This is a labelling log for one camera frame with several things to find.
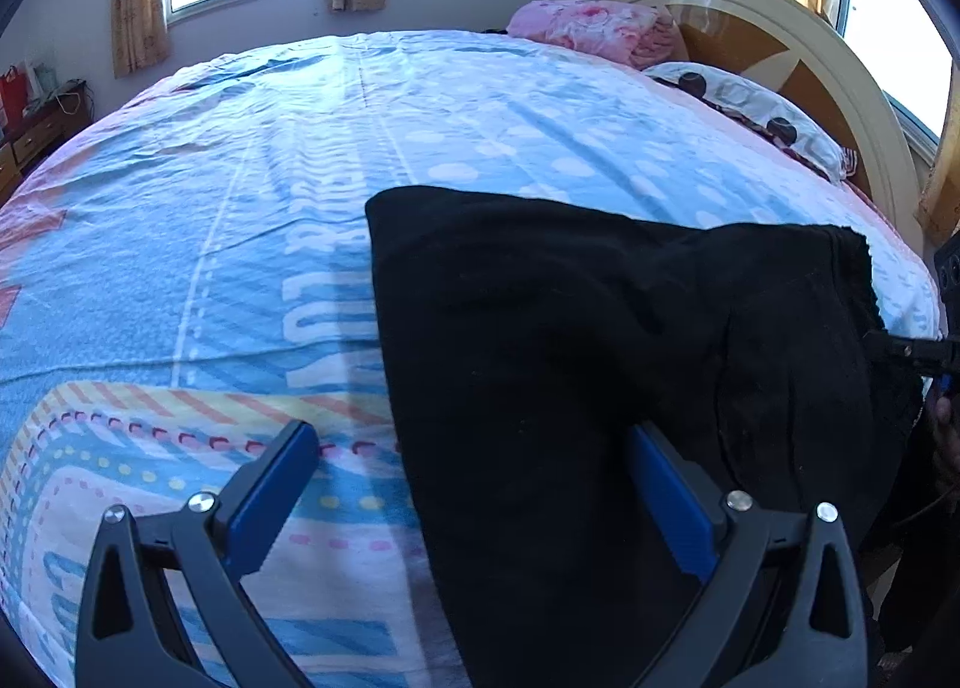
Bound black pants with striped cuff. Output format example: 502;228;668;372
366;186;921;686

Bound grey patterned pillow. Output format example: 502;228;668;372
644;61;859;183

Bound cream and wood headboard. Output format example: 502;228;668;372
611;0;924;254

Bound blue and pink bed sheet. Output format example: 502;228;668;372
2;32;946;686

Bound folded pink floral quilt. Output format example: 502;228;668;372
506;0;688;71

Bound brown wooden desk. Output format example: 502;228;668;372
0;79;93;204

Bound red gift bag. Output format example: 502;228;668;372
0;66;29;128

